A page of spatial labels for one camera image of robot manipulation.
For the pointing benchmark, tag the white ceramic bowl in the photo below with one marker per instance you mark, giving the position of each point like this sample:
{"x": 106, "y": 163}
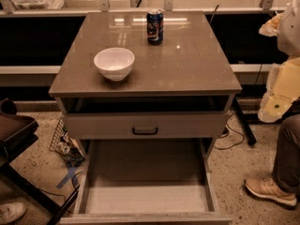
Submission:
{"x": 114, "y": 64}

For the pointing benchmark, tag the open bottom drawer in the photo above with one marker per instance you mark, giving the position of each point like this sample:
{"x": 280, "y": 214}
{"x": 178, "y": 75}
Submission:
{"x": 146, "y": 182}

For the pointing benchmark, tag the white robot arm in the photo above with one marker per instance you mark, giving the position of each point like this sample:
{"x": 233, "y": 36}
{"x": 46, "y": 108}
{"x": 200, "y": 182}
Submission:
{"x": 283, "y": 82}

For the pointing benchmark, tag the wire basket with items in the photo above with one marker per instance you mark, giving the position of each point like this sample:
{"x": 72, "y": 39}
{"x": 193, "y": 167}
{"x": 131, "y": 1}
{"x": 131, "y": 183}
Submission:
{"x": 64, "y": 146}

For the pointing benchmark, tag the blue soda can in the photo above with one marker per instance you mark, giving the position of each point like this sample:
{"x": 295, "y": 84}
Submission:
{"x": 154, "y": 26}

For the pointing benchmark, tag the tan sneaker right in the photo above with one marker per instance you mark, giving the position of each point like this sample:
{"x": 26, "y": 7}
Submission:
{"x": 268, "y": 189}

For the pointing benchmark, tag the grey drawer cabinet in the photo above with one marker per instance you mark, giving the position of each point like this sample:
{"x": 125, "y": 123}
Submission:
{"x": 187, "y": 72}

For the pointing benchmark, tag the dark tray stand left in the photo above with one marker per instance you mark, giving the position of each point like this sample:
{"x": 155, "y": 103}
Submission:
{"x": 17, "y": 133}

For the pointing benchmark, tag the grey drawer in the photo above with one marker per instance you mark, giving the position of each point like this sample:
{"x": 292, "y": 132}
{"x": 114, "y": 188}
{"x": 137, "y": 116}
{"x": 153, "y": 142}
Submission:
{"x": 145, "y": 125}

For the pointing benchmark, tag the white shoe bottom left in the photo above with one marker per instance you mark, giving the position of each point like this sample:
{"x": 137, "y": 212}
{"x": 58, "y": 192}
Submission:
{"x": 10, "y": 212}

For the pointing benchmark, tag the person leg grey trousers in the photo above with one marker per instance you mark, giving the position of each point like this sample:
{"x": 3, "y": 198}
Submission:
{"x": 286, "y": 171}

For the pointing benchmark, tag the blue tape cross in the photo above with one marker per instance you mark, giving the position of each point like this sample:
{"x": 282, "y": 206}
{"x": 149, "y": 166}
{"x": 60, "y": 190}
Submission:
{"x": 70, "y": 176}

